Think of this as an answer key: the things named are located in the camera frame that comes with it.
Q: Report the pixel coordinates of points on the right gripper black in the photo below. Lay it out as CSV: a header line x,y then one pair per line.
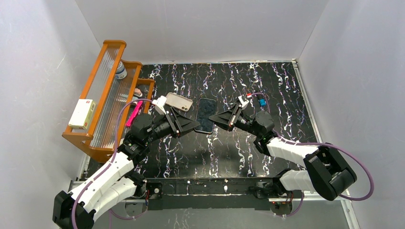
x,y
235,116

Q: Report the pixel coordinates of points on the blue black marker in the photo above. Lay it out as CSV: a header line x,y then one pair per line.
x,y
261,100

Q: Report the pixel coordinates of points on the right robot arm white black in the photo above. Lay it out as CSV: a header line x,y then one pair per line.
x,y
325,170

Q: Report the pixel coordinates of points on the orange wooden shelf rack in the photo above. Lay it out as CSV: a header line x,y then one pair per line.
x,y
110,94

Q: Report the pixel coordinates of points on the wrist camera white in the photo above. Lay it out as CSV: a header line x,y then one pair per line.
x,y
159,104
244,100

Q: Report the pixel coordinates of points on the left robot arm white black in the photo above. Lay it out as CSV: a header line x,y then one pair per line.
x,y
117,180

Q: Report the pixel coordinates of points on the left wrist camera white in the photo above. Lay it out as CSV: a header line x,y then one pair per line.
x,y
159,104

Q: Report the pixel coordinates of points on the black phone case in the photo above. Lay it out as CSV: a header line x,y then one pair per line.
x,y
206,108

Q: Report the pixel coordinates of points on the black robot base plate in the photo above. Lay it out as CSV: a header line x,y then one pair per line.
x,y
259,193

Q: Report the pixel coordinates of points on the beige phone case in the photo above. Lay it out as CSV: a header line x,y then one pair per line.
x,y
178,102

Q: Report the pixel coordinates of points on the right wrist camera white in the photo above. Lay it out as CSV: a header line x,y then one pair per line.
x,y
244,100

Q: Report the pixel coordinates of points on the white blue bottle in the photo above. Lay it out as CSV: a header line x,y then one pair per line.
x,y
121,72

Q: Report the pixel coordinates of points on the small pink white item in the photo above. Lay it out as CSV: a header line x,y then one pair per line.
x,y
137,92

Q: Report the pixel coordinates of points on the white red box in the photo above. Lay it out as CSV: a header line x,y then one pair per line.
x,y
82,114

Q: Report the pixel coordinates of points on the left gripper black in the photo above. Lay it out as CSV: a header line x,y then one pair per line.
x,y
174,123

